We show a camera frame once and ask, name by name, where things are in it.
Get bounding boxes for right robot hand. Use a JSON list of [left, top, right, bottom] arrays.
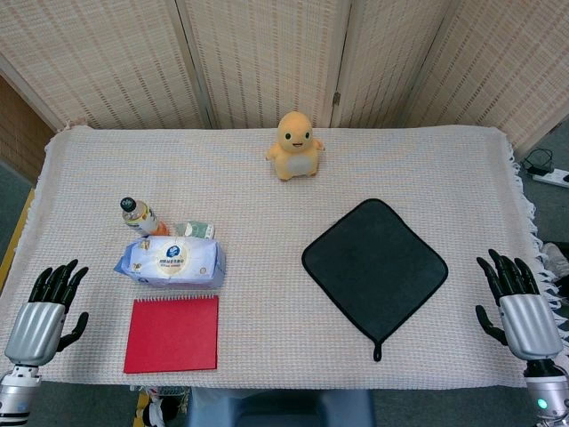
[[475, 249, 564, 361]]

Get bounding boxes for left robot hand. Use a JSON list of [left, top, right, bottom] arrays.
[[4, 259, 90, 367]]

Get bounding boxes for black and yellow cloth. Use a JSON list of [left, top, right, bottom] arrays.
[[301, 197, 450, 363]]

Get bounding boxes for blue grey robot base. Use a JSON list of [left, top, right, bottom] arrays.
[[184, 389, 377, 427]]

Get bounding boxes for red spiral notebook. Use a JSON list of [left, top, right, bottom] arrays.
[[123, 294, 220, 375]]

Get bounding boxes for white power strip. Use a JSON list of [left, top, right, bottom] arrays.
[[532, 168, 569, 188]]

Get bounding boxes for black white items under table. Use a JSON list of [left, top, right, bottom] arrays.
[[132, 385, 192, 427]]

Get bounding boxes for drink bottle with black cap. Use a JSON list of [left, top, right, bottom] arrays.
[[118, 197, 170, 237]]

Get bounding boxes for blue white tissue pack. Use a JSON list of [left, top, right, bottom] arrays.
[[113, 235, 227, 289]]

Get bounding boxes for small green white packet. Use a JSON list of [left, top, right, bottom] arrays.
[[173, 221, 217, 239]]

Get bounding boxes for white woven tablecloth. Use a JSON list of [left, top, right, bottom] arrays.
[[0, 125, 569, 391]]

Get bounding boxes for orange plush dinosaur toy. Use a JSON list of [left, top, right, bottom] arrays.
[[266, 110, 326, 181]]

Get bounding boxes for woven folding screen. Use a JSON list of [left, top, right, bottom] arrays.
[[0, 0, 569, 155]]

